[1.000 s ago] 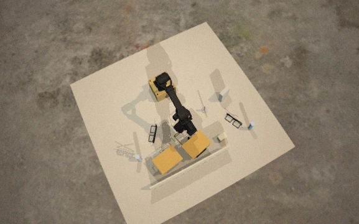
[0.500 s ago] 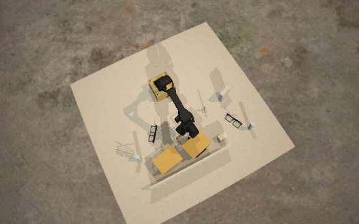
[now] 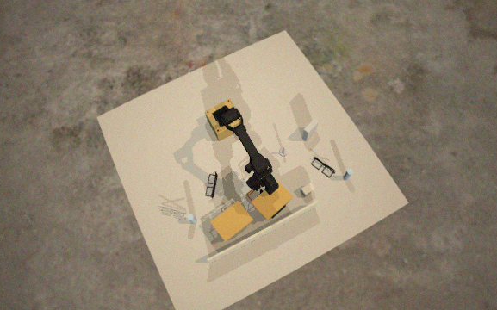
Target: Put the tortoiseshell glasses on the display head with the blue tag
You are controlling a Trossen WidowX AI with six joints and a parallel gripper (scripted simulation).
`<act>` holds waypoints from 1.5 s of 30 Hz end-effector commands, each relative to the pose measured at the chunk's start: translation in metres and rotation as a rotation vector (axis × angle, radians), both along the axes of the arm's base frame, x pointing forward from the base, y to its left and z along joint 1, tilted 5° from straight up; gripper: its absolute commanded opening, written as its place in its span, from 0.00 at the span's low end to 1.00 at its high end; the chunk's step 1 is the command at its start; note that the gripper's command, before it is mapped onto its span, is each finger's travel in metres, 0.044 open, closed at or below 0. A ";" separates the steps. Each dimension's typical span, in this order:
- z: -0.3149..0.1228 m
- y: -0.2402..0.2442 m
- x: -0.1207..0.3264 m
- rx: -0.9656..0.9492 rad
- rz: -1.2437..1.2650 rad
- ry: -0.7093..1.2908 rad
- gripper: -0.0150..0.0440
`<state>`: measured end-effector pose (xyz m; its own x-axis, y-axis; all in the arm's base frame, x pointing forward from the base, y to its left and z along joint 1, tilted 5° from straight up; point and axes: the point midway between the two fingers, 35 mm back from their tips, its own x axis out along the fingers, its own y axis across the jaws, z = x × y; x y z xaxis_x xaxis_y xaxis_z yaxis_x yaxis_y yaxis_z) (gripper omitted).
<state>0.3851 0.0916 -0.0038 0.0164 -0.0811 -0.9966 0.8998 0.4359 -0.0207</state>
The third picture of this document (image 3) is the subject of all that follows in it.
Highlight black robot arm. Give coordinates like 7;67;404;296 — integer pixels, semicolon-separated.
212;105;279;191

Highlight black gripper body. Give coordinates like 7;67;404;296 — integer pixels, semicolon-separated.
245;163;279;195

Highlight black-framed glasses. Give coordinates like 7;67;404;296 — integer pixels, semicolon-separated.
205;172;218;198

